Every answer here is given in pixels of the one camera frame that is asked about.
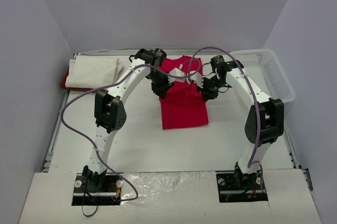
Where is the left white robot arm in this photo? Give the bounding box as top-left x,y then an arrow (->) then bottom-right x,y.
82,48 -> 173,191

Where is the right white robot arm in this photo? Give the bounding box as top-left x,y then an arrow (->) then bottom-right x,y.
195,55 -> 284,189

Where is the white plastic basket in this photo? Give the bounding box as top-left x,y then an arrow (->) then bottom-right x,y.
231,49 -> 295,103

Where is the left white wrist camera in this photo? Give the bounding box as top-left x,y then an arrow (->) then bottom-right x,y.
168,67 -> 187,83

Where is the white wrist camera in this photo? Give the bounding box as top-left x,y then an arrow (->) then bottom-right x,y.
168,67 -> 187,83
187,71 -> 204,89

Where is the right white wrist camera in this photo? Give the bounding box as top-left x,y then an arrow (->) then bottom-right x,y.
187,71 -> 204,89

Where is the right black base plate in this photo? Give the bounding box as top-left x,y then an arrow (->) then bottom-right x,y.
216,171 -> 268,203

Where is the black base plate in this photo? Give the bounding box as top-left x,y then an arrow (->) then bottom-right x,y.
216,171 -> 268,203
72,173 -> 123,206

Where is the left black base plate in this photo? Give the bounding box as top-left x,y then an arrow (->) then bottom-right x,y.
72,173 -> 123,206

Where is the thin black cable loop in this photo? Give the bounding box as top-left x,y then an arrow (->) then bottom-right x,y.
80,202 -> 98,218

